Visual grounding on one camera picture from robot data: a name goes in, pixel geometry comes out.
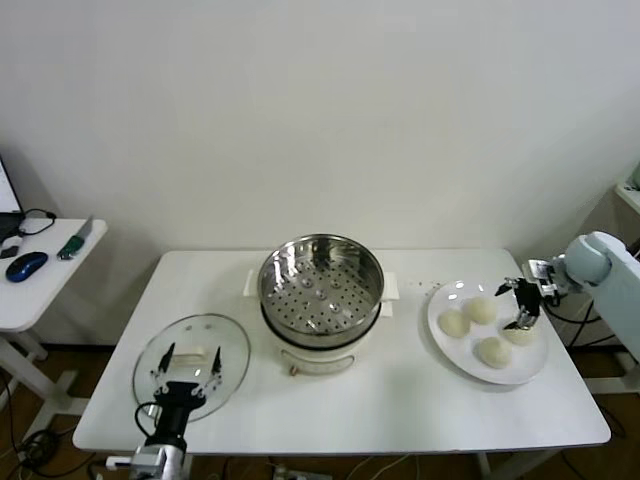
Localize small black white adapter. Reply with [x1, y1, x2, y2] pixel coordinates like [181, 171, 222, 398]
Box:
[0, 234, 24, 260]

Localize perforated steel steamer basket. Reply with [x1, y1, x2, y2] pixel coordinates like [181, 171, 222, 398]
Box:
[257, 232, 386, 349]

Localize white side table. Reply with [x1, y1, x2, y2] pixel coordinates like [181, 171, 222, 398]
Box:
[0, 217, 109, 446]

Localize white electric cooking pot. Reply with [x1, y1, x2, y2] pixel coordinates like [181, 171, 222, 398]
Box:
[243, 269, 401, 377]

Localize black laptop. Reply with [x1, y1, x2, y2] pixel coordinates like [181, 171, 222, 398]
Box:
[0, 154, 25, 241]

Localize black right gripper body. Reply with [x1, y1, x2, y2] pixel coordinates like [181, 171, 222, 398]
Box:
[514, 277, 542, 317]

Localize white power strip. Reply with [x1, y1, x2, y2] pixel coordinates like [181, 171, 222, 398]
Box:
[269, 464, 311, 480]

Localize white shelf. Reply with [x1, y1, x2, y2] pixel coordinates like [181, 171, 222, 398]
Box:
[613, 182, 640, 221]

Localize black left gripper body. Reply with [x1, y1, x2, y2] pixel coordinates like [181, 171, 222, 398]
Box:
[152, 381, 207, 444]

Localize round glass pot lid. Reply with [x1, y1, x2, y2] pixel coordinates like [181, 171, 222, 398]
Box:
[132, 313, 251, 424]

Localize black looped desk cable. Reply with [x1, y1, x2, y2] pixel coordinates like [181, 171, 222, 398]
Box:
[18, 208, 57, 236]

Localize white round plate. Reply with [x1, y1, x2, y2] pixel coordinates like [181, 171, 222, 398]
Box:
[426, 279, 550, 386]

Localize blue computer mouse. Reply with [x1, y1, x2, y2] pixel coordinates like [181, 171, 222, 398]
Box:
[5, 251, 50, 282]

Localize green-handled knife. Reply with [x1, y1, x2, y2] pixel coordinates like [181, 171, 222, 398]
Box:
[56, 214, 95, 261]

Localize white steamed baozi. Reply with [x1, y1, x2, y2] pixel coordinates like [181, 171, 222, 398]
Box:
[463, 296, 499, 325]
[473, 336, 514, 370]
[438, 309, 471, 339]
[499, 319, 539, 347]

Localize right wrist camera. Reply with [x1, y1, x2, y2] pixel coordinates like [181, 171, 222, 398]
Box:
[523, 258, 560, 301]

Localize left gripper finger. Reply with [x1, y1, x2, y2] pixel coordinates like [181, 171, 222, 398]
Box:
[199, 345, 224, 396]
[149, 342, 176, 397]

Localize black floor cables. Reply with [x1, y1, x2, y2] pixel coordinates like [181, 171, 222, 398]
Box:
[0, 369, 56, 474]

